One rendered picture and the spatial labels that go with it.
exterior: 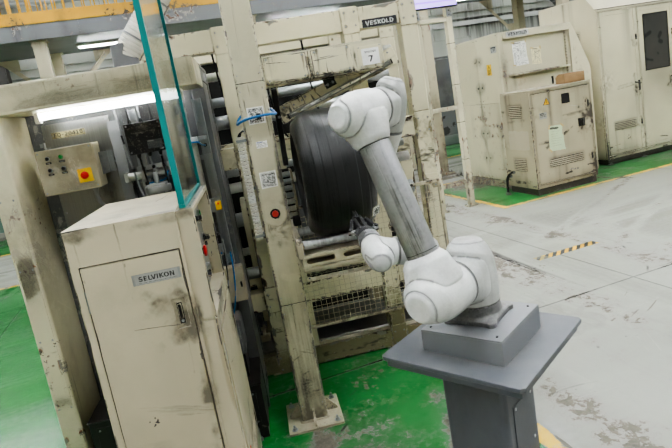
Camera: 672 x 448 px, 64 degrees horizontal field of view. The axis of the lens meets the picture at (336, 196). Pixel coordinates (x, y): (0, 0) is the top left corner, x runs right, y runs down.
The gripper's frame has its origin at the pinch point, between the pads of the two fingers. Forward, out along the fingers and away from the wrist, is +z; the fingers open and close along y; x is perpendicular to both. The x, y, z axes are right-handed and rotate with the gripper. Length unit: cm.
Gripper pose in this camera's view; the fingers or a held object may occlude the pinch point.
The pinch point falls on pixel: (356, 216)
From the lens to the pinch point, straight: 231.3
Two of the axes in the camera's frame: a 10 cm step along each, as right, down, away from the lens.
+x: 1.3, 9.0, 4.1
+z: -2.0, -3.8, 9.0
